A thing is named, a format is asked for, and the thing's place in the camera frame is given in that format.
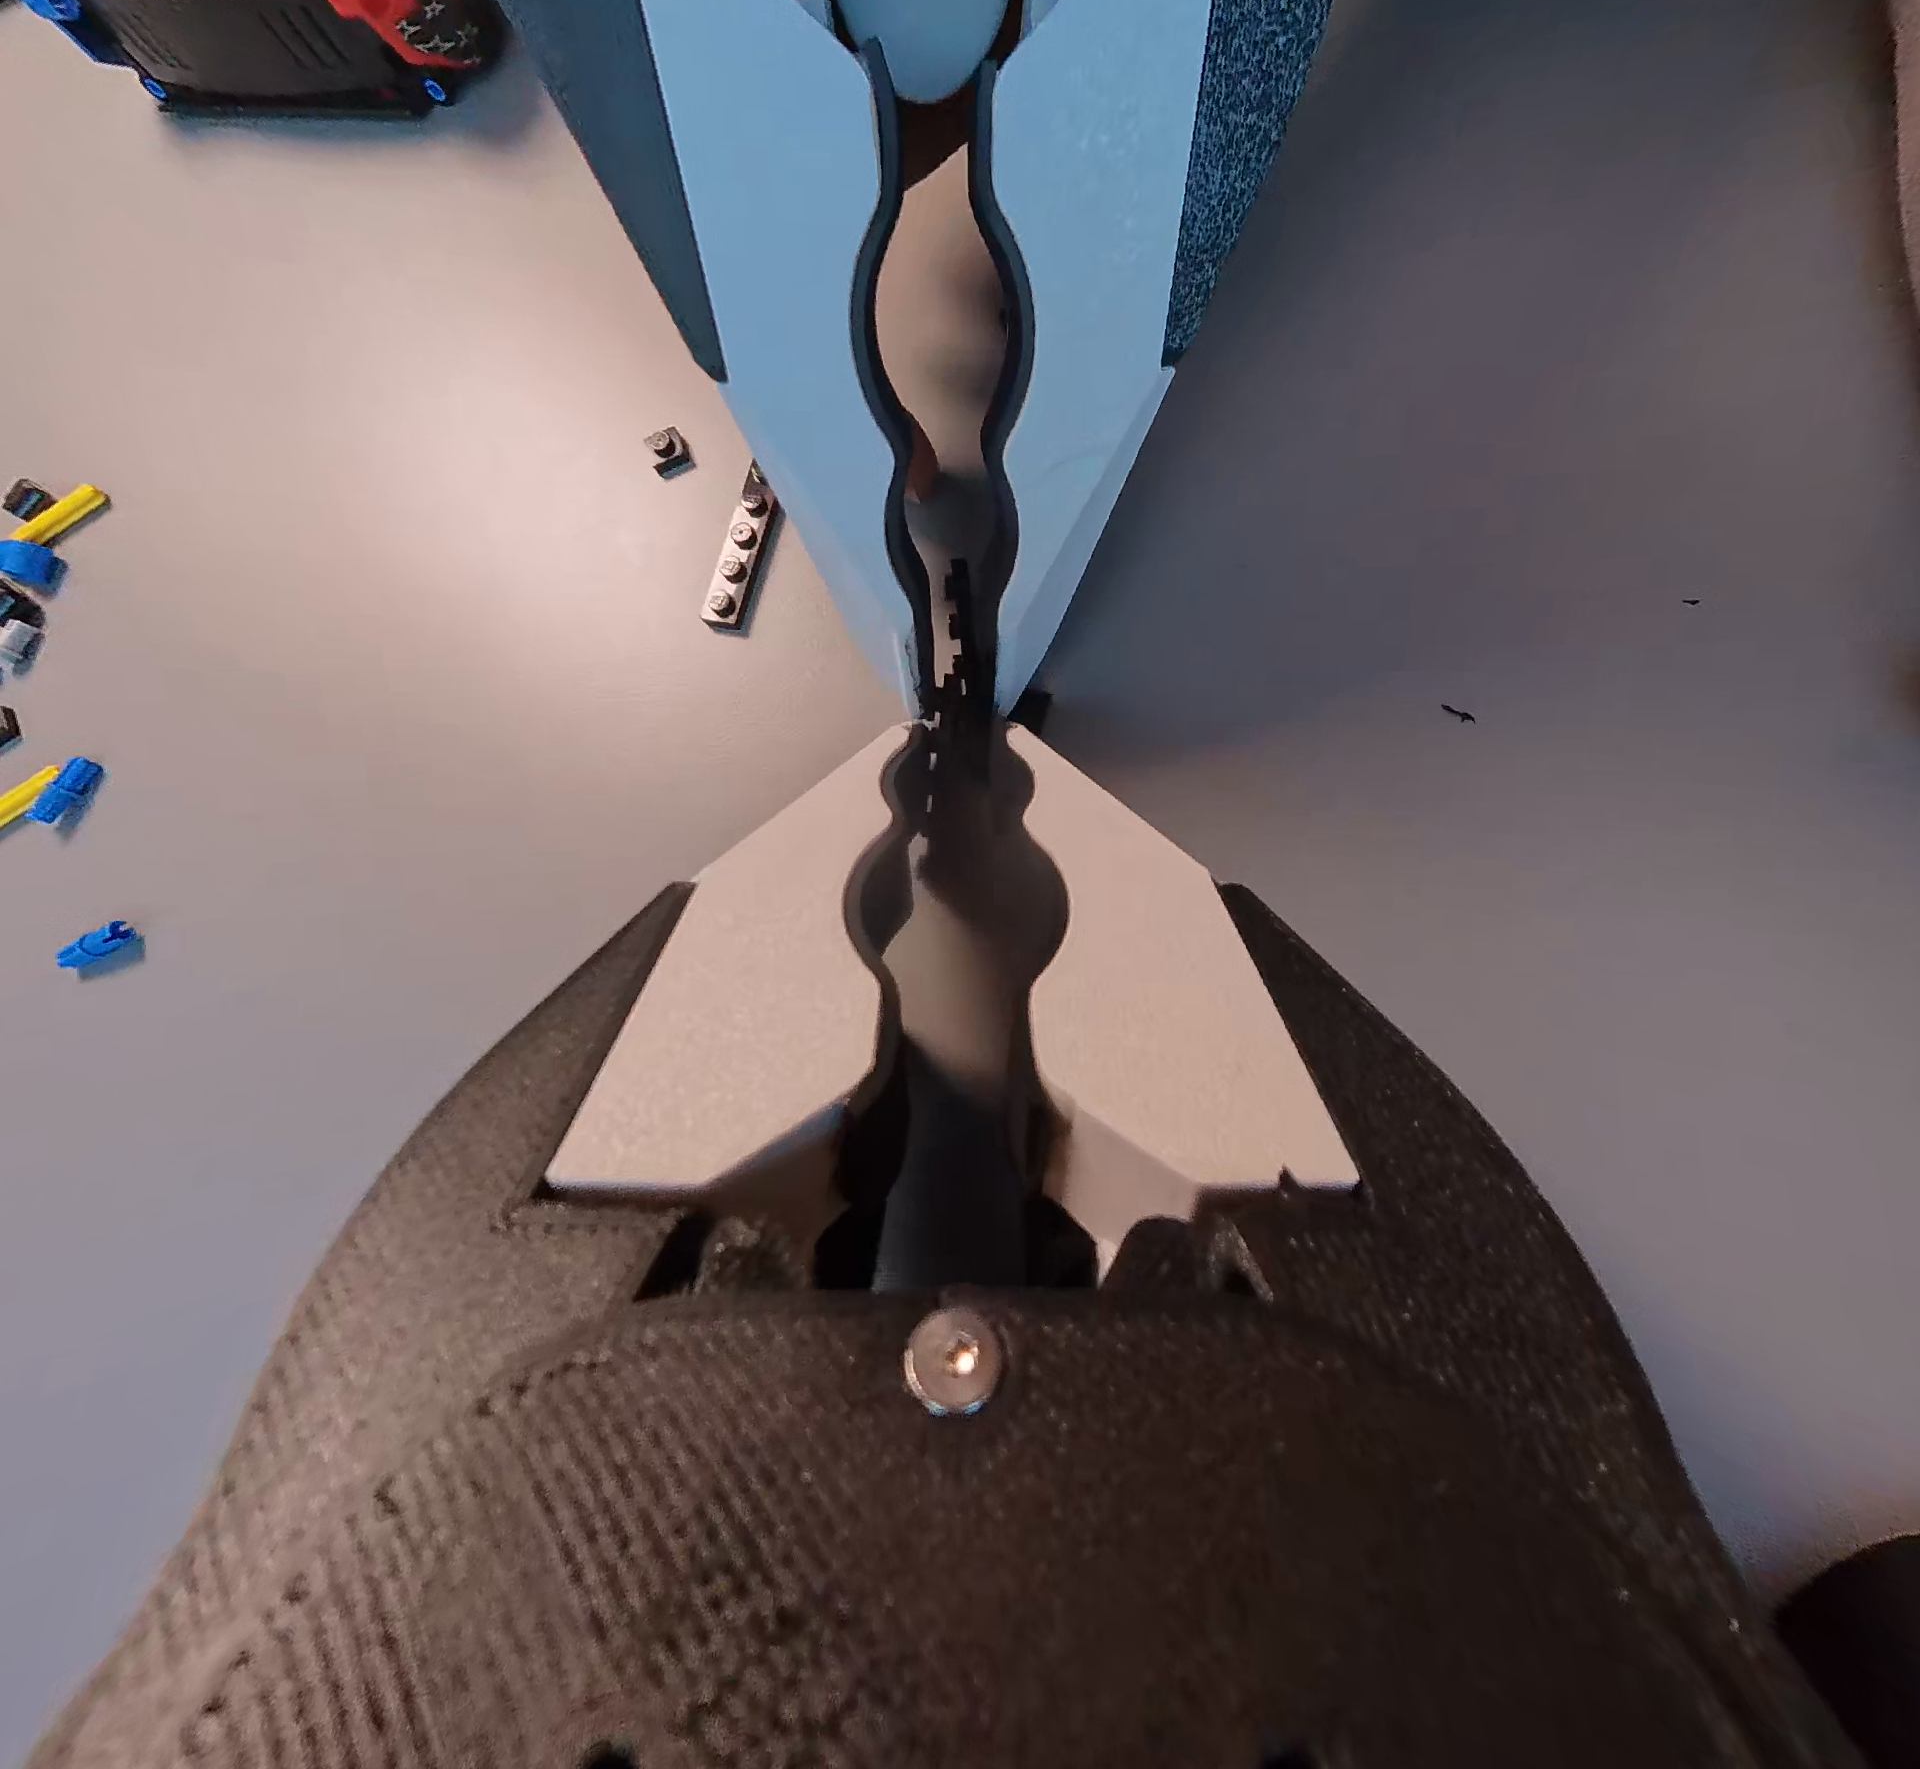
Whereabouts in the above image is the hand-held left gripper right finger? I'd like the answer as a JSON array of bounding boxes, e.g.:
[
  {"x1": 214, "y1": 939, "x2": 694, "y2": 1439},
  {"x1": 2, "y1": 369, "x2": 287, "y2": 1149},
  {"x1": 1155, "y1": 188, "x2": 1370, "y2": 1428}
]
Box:
[{"x1": 984, "y1": 725, "x2": 1362, "y2": 1289}]

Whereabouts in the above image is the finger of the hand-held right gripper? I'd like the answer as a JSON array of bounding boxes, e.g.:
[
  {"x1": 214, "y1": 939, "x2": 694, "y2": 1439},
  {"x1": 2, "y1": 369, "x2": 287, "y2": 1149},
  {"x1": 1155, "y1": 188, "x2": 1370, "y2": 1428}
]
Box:
[
  {"x1": 637, "y1": 0, "x2": 925, "y2": 718},
  {"x1": 967, "y1": 0, "x2": 1217, "y2": 722}
]

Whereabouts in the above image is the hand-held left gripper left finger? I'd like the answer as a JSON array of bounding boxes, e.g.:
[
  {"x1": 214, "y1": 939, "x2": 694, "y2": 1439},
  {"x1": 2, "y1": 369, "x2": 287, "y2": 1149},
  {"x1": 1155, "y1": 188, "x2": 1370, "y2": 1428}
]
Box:
[{"x1": 544, "y1": 725, "x2": 921, "y2": 1289}]

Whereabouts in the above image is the pile of colourful lego pieces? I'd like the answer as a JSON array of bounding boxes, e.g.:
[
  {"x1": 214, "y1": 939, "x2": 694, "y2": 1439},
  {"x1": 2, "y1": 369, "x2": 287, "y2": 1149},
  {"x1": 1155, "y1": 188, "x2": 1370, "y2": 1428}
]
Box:
[{"x1": 0, "y1": 475, "x2": 152, "y2": 978}]

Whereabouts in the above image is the black chair armrest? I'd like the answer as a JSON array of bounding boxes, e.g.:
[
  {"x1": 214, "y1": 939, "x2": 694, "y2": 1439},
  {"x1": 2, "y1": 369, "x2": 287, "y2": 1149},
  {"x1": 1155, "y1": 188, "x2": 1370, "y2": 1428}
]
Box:
[{"x1": 1778, "y1": 1534, "x2": 1920, "y2": 1769}]

